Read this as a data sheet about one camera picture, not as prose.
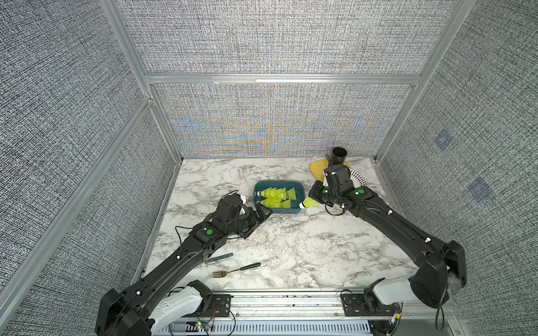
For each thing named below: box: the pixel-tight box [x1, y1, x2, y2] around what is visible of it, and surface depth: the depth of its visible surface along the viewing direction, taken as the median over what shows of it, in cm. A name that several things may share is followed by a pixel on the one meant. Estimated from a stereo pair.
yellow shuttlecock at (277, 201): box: [259, 194, 298, 210], surface depth 99 cm
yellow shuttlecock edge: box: [285, 186, 297, 201], surface depth 102 cm
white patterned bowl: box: [348, 168, 367, 189], surface depth 109 cm
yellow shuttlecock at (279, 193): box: [256, 186, 287, 201], surface depth 102 cm
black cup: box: [330, 146, 348, 166], surface depth 113 cm
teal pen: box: [205, 252, 234, 265], surface depth 85 cm
